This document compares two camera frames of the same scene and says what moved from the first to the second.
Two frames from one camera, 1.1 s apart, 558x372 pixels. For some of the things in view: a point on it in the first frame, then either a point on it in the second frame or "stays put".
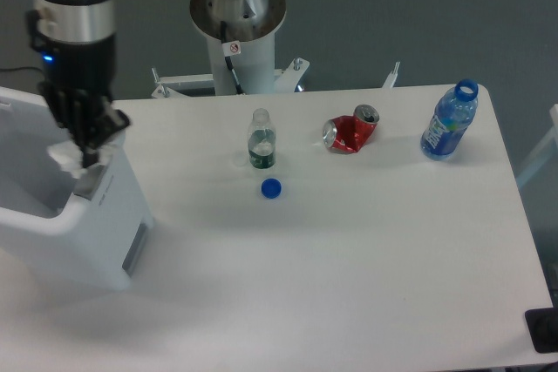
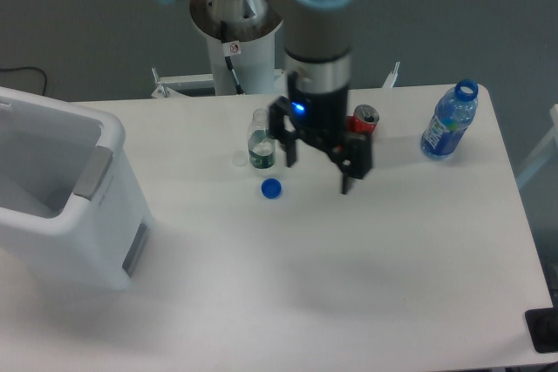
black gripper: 78,87 to 321,119
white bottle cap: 240,159 stays put
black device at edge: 543,327 stays put
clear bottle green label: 261,140 stays put
